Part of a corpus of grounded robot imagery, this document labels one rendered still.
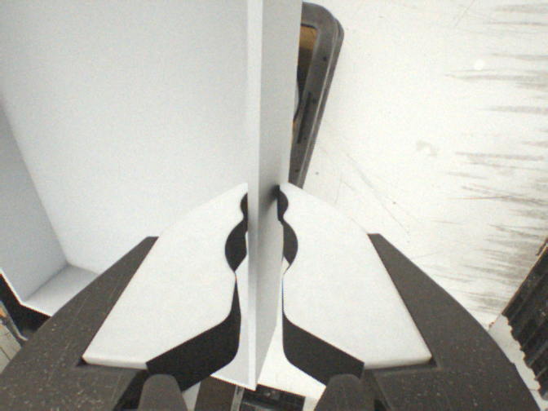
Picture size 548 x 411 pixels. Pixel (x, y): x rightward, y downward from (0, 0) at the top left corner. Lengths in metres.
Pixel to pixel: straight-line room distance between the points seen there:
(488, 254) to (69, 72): 0.65
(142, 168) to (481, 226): 0.55
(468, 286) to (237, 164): 0.61
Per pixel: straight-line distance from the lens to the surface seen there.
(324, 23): 0.25
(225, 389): 0.83
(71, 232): 0.28
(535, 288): 1.35
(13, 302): 0.93
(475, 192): 0.57
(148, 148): 0.18
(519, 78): 0.53
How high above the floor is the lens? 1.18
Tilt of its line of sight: 56 degrees down
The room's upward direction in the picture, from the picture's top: 154 degrees counter-clockwise
